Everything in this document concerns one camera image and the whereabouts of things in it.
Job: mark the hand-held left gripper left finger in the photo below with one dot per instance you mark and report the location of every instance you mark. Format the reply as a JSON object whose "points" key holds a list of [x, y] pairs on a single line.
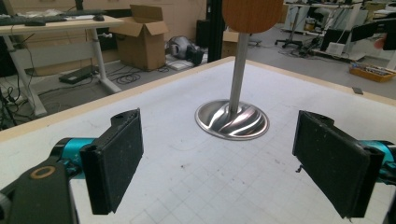
{"points": [[115, 161]]}

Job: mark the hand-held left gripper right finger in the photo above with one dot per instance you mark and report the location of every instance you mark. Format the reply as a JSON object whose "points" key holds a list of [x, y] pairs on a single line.
{"points": [[333, 161]]}

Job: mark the wooden spatula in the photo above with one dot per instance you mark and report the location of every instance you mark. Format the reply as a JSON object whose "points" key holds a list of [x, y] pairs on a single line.
{"points": [[252, 15]]}

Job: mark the silver metal utensil stand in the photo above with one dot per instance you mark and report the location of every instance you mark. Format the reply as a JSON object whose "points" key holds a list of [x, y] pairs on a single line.
{"points": [[238, 77]]}

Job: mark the small white box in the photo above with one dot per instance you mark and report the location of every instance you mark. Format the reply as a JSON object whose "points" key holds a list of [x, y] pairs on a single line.
{"points": [[334, 48]]}

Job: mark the yellow tray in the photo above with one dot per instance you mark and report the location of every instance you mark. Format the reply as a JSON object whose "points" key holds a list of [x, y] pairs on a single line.
{"points": [[372, 74]]}

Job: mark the office chair base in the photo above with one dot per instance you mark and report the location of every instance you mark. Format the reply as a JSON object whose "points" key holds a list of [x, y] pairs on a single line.
{"points": [[292, 37]]}

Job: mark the white grid mat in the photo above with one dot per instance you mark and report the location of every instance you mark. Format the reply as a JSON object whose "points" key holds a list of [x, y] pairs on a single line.
{"points": [[186, 186]]}

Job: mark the flat black device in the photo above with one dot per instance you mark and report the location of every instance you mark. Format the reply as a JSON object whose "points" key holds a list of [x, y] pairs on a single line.
{"points": [[77, 74]]}

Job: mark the white flat board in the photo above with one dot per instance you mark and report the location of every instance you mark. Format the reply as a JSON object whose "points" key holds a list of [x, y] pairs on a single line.
{"points": [[179, 64]]}

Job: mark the large open cardboard box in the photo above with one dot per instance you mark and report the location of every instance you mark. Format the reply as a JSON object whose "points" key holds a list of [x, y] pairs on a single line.
{"points": [[140, 46]]}

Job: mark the grey rounded appliance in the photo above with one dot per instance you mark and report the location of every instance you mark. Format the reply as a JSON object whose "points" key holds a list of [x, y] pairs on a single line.
{"points": [[183, 48]]}

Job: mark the low cardboard box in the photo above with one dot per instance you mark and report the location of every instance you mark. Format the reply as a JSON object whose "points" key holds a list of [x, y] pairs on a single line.
{"points": [[230, 43]]}

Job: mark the white desk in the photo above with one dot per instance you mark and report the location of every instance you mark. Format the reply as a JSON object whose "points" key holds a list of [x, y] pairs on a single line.
{"points": [[62, 28]]}

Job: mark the black computer mouse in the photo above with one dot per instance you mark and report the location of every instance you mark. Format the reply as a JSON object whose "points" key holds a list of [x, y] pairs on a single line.
{"points": [[99, 18]]}

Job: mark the black keyboard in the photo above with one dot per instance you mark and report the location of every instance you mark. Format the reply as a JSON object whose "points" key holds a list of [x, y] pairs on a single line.
{"points": [[21, 20]]}

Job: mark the black metal frame post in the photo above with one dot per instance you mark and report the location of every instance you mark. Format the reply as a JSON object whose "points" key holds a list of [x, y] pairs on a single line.
{"points": [[215, 31]]}

